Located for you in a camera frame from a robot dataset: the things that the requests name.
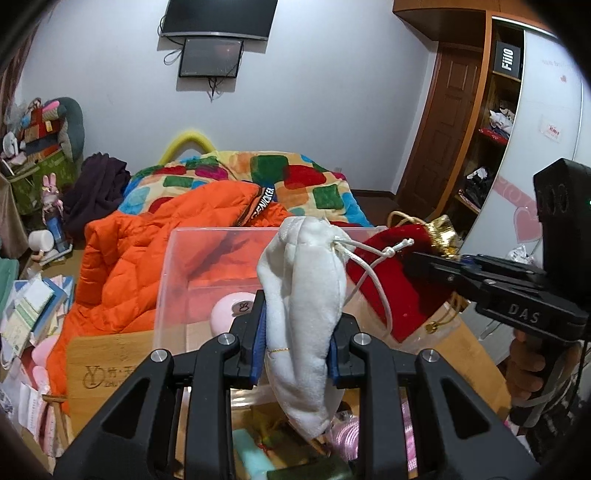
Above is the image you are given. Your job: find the pink bunny doll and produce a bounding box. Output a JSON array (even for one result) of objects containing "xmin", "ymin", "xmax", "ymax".
[{"xmin": 40, "ymin": 172, "xmax": 64, "ymax": 215}]

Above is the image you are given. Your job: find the brown wooden door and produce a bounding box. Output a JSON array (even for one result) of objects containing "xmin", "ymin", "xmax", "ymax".
[{"xmin": 396, "ymin": 41, "xmax": 486, "ymax": 219}]

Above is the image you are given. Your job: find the orange down jacket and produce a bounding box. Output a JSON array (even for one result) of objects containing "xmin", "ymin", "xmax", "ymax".
[{"xmin": 46, "ymin": 180, "xmax": 298, "ymax": 414}]

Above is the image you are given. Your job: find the red velvet pouch gold trim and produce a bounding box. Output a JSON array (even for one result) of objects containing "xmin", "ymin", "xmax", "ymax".
[{"xmin": 344, "ymin": 211, "xmax": 467, "ymax": 343}]

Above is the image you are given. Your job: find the green cardboard box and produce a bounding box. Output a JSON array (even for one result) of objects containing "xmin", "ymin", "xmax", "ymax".
[{"xmin": 10, "ymin": 151, "xmax": 80, "ymax": 216}]

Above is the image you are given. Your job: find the pink round case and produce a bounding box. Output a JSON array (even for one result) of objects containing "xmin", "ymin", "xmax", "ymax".
[{"xmin": 211, "ymin": 292, "xmax": 259, "ymax": 337}]

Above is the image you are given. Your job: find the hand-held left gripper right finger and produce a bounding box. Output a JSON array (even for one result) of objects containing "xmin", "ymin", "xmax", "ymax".
[{"xmin": 326, "ymin": 315, "xmax": 542, "ymax": 480}]

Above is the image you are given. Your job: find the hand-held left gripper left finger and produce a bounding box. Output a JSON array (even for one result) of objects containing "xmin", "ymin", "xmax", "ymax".
[{"xmin": 53, "ymin": 290, "xmax": 269, "ymax": 480}]

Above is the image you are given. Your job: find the person's right hand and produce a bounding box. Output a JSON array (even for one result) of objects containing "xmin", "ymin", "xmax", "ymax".
[{"xmin": 509, "ymin": 329, "xmax": 553, "ymax": 408}]

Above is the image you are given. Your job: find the pink round cushion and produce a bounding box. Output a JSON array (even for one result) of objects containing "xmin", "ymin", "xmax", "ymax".
[{"xmin": 31, "ymin": 334, "xmax": 62, "ymax": 389}]

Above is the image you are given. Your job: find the grey plush cushion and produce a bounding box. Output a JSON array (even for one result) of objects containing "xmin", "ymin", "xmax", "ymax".
[{"xmin": 13, "ymin": 96, "xmax": 86, "ymax": 161}]

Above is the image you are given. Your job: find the clear plastic storage box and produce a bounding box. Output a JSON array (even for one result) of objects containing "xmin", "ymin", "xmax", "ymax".
[{"xmin": 154, "ymin": 225, "xmax": 465, "ymax": 409}]

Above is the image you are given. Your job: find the white drawstring pouch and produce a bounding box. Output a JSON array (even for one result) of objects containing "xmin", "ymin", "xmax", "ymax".
[{"xmin": 256, "ymin": 216, "xmax": 414, "ymax": 440}]

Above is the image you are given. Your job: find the small wall monitor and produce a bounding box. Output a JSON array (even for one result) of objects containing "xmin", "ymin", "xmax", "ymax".
[{"xmin": 178, "ymin": 38, "xmax": 245, "ymax": 79}]

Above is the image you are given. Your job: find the pink ribbed comb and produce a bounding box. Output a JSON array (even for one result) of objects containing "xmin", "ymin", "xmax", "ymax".
[{"xmin": 329, "ymin": 400, "xmax": 417, "ymax": 463}]

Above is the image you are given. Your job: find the yellow curved pillow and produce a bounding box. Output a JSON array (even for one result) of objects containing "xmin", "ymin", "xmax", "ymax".
[{"xmin": 158, "ymin": 129, "xmax": 219, "ymax": 165}]

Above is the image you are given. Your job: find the white cup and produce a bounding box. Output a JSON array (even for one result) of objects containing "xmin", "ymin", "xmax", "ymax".
[{"xmin": 28, "ymin": 229, "xmax": 56, "ymax": 253}]

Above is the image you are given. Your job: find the wall television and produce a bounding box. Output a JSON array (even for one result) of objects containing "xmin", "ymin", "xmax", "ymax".
[{"xmin": 159, "ymin": 0, "xmax": 279, "ymax": 42}]

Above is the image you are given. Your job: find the wooden wardrobe with white door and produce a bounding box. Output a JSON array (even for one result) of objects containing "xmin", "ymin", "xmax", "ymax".
[{"xmin": 392, "ymin": 0, "xmax": 591, "ymax": 261}]

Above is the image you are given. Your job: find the stack of books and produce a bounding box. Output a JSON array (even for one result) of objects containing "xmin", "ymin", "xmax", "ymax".
[{"xmin": 0, "ymin": 274, "xmax": 77, "ymax": 371}]

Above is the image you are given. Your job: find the colourful patchwork blanket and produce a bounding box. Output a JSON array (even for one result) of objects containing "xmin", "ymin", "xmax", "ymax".
[{"xmin": 117, "ymin": 150, "xmax": 376, "ymax": 230}]

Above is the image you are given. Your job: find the dark green pouch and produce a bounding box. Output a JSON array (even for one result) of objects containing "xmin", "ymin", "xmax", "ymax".
[{"xmin": 265, "ymin": 456, "xmax": 354, "ymax": 480}]

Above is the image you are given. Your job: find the pile of papers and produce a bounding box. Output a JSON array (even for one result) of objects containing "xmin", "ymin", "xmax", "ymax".
[{"xmin": 0, "ymin": 368, "xmax": 71, "ymax": 459}]

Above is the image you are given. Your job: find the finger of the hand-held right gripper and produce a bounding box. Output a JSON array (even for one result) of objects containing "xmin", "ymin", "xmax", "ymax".
[
  {"xmin": 405, "ymin": 250, "xmax": 483, "ymax": 301},
  {"xmin": 458, "ymin": 253, "xmax": 546, "ymax": 278}
]

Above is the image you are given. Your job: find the black box with white print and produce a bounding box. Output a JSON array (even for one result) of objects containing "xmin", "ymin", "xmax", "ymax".
[{"xmin": 491, "ymin": 39, "xmax": 525, "ymax": 83}]

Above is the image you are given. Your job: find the dark purple cloth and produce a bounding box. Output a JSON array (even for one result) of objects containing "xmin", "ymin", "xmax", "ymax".
[{"xmin": 61, "ymin": 153, "xmax": 133, "ymax": 241}]

